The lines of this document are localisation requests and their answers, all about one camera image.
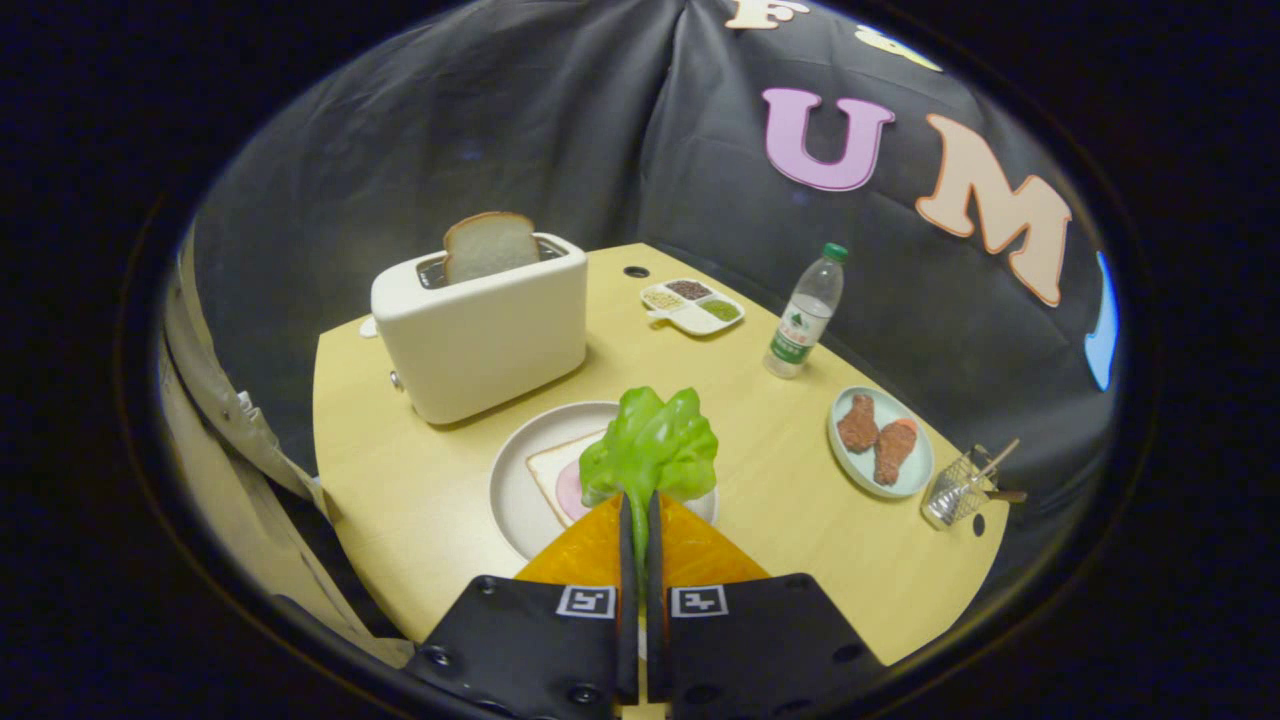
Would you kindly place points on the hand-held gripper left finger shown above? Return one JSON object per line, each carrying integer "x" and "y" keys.
{"x": 627, "y": 560}

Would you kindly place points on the white toaster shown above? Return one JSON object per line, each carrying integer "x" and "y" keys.
{"x": 480, "y": 340}

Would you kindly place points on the pale beige cloth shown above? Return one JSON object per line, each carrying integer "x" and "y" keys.
{"x": 215, "y": 400}

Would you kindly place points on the pink ham slice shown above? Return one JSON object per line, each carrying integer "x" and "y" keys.
{"x": 570, "y": 495}

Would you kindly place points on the thin wooden stick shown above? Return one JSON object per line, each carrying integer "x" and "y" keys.
{"x": 1000, "y": 457}

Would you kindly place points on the brown meat piece orange tip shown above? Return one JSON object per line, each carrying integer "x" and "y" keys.
{"x": 893, "y": 452}

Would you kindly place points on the green lettuce leaf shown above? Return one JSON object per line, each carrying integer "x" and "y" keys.
{"x": 650, "y": 450}

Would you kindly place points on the light blue plate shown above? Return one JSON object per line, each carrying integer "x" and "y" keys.
{"x": 852, "y": 462}

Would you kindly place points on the toast bread slice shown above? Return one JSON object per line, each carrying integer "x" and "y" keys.
{"x": 490, "y": 250}

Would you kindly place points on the white sandwich bread slice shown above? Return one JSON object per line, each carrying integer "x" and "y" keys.
{"x": 550, "y": 465}

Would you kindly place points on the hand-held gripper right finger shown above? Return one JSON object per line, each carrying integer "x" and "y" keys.
{"x": 653, "y": 560}

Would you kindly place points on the clear green-capped water bottle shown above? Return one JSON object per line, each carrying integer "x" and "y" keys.
{"x": 800, "y": 330}

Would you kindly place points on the white divided condiment tray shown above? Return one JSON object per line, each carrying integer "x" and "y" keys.
{"x": 700, "y": 322}

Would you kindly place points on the large round white plate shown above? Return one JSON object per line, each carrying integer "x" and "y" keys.
{"x": 520, "y": 480}

